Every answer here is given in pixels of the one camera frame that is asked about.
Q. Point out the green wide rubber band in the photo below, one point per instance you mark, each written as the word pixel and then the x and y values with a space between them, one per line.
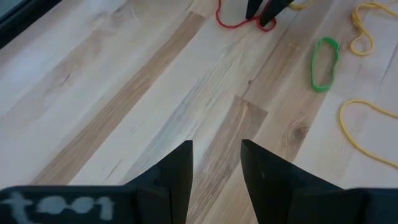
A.
pixel 313 68

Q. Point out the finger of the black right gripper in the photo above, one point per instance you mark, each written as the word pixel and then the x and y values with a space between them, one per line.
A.
pixel 275 11
pixel 253 7

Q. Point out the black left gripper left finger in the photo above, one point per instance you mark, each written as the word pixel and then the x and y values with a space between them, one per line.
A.
pixel 172 183

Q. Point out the black aluminium table frame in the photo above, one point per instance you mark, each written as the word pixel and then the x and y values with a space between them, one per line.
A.
pixel 18 26

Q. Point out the red rubber band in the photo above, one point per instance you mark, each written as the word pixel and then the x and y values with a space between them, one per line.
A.
pixel 231 26

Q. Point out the yellow rubber band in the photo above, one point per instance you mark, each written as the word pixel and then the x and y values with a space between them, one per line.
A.
pixel 298 7
pixel 341 119
pixel 355 18

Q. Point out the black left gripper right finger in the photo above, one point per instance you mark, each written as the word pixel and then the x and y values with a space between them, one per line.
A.
pixel 273 189

